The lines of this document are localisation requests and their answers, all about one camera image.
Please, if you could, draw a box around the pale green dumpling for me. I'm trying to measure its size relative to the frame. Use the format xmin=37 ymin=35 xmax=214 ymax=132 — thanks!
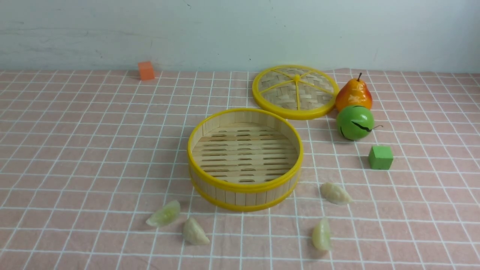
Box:
xmin=146 ymin=200 xmax=181 ymax=228
xmin=312 ymin=217 xmax=332 ymax=251

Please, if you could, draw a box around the green foam cube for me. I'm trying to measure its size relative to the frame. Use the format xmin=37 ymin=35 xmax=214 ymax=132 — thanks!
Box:
xmin=368 ymin=145 xmax=394 ymax=170

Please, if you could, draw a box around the yellow rimmed bamboo steamer tray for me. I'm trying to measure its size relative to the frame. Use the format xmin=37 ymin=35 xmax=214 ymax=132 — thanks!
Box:
xmin=187 ymin=108 xmax=304 ymax=212

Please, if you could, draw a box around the orange yellow toy pear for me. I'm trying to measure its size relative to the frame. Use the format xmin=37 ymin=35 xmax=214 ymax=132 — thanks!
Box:
xmin=335 ymin=72 xmax=373 ymax=111

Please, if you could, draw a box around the yellow rimmed bamboo steamer lid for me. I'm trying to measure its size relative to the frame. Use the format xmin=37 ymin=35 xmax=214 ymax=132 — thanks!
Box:
xmin=252 ymin=65 xmax=340 ymax=121

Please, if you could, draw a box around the cream dumpling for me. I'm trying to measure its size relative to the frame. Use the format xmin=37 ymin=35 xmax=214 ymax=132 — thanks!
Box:
xmin=182 ymin=217 xmax=210 ymax=246
xmin=319 ymin=182 xmax=353 ymax=205

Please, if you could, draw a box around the green toy apple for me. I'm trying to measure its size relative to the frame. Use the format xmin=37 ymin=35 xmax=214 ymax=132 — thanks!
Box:
xmin=336 ymin=105 xmax=383 ymax=141

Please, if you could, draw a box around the pink checkered tablecloth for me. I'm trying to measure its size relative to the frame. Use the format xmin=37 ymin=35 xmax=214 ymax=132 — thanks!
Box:
xmin=0 ymin=70 xmax=480 ymax=270

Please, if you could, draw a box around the orange foam cube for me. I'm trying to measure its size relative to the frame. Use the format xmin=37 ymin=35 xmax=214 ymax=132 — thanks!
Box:
xmin=138 ymin=61 xmax=155 ymax=81

